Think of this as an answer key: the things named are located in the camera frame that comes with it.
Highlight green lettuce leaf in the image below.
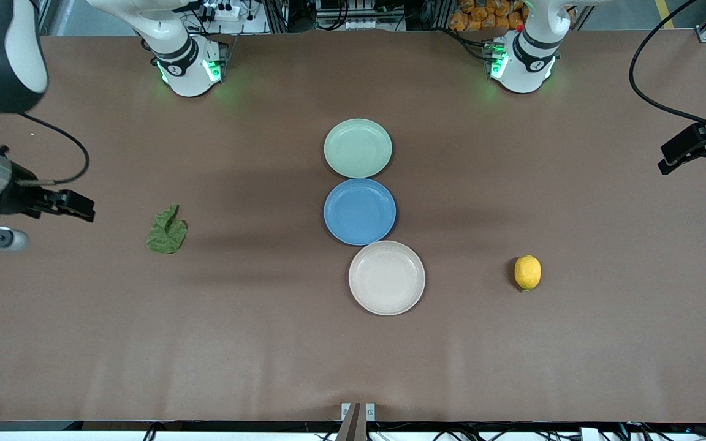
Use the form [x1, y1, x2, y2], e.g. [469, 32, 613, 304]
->
[146, 203, 189, 255]

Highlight yellow lemon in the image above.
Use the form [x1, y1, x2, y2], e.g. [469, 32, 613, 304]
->
[514, 254, 542, 293]

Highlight orange snack bags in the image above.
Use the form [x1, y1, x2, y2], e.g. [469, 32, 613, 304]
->
[449, 0, 528, 31]

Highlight white power strip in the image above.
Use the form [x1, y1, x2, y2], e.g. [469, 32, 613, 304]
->
[202, 2, 241, 21]

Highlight blue round plate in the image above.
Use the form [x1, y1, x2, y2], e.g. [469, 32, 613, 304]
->
[323, 178, 397, 246]

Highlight light green round plate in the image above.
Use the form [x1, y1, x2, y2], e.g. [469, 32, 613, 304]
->
[324, 118, 393, 179]

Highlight white round plate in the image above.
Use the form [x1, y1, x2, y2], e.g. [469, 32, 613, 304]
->
[348, 240, 426, 317]

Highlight metal equipment rack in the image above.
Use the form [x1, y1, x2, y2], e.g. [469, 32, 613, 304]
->
[264, 0, 452, 32]

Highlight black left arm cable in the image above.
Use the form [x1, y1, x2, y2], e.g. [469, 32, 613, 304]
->
[629, 0, 706, 143]

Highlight metal table edge bracket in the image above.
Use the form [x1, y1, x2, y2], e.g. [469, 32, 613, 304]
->
[341, 402, 376, 441]

